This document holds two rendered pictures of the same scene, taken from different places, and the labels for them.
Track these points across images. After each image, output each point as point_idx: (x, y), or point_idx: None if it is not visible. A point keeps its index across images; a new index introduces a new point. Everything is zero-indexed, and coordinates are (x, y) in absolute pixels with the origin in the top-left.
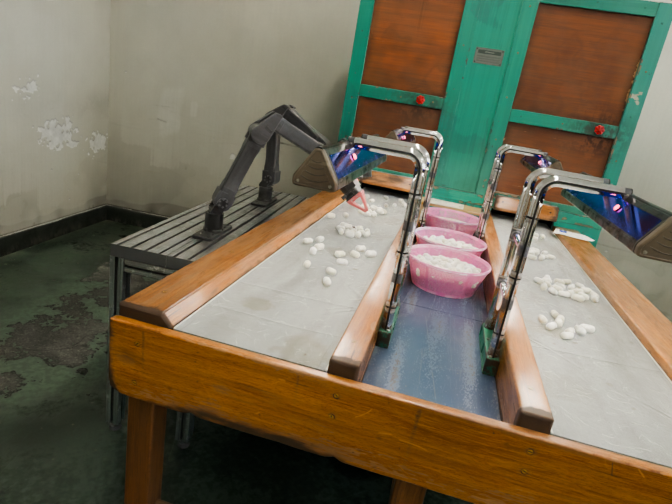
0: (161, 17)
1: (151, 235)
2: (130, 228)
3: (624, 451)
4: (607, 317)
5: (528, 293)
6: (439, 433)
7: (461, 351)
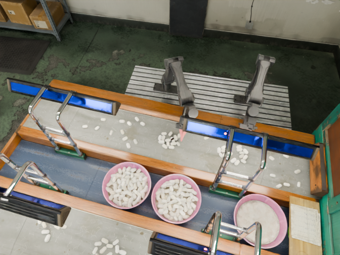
0: None
1: (151, 72)
2: (329, 66)
3: None
4: None
5: (95, 226)
6: None
7: (55, 180)
